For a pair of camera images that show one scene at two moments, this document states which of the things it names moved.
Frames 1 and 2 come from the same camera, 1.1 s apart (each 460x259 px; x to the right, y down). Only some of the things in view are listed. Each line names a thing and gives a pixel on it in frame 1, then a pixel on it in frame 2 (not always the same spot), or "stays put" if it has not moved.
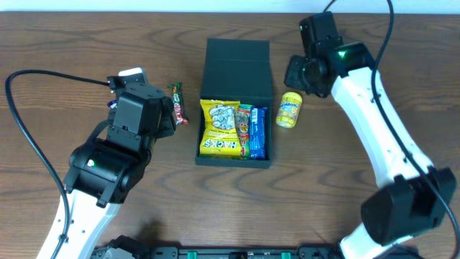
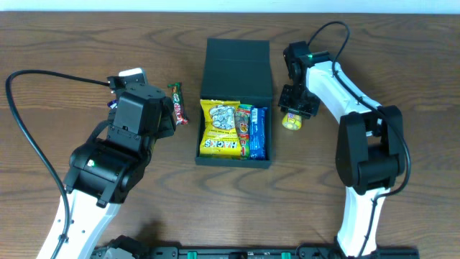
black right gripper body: [295, 74] to [298, 104]
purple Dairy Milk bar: [113, 103] stays put
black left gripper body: [167, 117] stays put
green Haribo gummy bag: [242, 119] stays put
